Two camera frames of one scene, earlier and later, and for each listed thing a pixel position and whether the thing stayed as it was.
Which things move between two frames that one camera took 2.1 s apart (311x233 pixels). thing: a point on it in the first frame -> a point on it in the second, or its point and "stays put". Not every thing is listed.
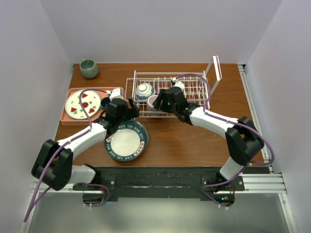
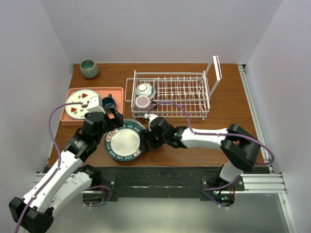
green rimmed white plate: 129,141 stays put
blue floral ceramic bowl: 143,91 stays put
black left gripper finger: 131,103 -> 118,120
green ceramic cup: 89,68 stays put
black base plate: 162,182 stays put
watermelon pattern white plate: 91,101 stays put
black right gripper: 161,96 -> 145,135
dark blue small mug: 105,101 stays put
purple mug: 150,107 -> 143,103
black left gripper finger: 135,112 -> 113,124
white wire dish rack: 155,92 stays put
